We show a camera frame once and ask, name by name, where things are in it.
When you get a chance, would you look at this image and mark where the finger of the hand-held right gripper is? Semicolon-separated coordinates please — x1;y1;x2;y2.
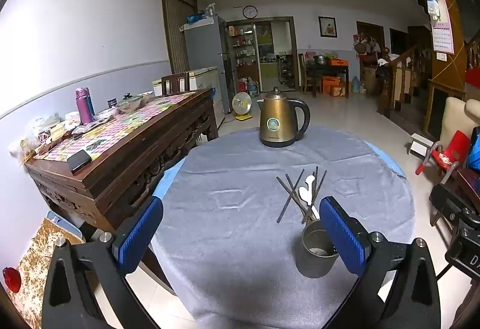
429;182;475;226

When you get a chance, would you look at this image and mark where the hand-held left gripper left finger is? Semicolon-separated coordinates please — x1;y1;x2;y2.
41;196;164;329

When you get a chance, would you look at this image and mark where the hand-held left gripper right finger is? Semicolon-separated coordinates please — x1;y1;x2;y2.
318;196;442;329

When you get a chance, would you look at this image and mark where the dark metal utensil holder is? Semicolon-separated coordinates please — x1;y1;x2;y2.
295;219;340;279

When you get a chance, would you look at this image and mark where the white plastic spoon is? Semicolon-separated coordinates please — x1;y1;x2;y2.
304;175;316;202
298;186;319;221

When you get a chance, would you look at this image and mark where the red plastic chair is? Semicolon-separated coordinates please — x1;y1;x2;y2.
415;130;471;179

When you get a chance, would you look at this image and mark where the blue jacket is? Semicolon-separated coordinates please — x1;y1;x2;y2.
467;126;480;169

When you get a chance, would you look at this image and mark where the white step stool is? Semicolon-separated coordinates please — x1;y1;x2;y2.
407;133;436;157

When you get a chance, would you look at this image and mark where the blue round table cover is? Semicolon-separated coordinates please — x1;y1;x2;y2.
154;141;407;199

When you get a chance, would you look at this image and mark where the carved wooden sideboard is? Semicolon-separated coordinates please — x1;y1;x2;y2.
25;88;219;296

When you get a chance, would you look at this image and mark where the beige armchair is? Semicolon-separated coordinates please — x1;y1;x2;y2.
437;96;480;149

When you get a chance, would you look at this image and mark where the grey tablecloth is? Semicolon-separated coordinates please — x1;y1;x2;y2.
150;125;416;322

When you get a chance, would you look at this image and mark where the black phone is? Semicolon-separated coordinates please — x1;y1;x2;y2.
67;149;93;174

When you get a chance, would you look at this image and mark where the gold speckled cushion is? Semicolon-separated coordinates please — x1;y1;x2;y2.
9;216;85;318

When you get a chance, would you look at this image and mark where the checkered table mat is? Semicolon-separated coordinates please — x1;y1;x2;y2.
35;92;196;161

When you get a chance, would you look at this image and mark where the gold electric kettle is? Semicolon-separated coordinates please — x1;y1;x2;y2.
256;86;311;148

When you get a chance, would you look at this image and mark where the wooden staircase railing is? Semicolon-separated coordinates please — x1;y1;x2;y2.
377;44;432;123

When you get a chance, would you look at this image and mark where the red bag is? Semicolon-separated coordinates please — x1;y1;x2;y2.
3;267;22;294

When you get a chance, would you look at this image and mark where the glass-lidded bowl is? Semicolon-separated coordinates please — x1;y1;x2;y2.
118;92;145;114

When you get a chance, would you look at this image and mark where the pile of snack packets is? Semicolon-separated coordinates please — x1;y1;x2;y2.
7;113;81;164

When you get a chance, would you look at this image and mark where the stack of orange cartons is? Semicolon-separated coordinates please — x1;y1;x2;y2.
322;75;347;97

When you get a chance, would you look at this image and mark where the wooden chair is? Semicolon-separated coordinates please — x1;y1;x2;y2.
161;72;190;96

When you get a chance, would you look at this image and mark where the white chest freezer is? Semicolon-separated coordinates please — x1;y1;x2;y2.
152;67;220;119

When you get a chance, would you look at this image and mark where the dark wooden dining table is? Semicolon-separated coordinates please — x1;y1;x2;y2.
304;59;350;99

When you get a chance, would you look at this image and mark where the grey refrigerator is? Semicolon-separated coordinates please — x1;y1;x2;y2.
183;15;235;115

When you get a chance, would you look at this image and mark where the brown wooden door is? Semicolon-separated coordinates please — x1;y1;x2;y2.
160;0;199;75

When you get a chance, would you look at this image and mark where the framed picture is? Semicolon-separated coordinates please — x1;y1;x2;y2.
318;16;338;38

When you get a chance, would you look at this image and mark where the glass-door pantry cabinet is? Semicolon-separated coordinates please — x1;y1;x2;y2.
226;19;261;84

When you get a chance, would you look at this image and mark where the pink wall calendar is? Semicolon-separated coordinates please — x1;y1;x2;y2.
426;0;455;55

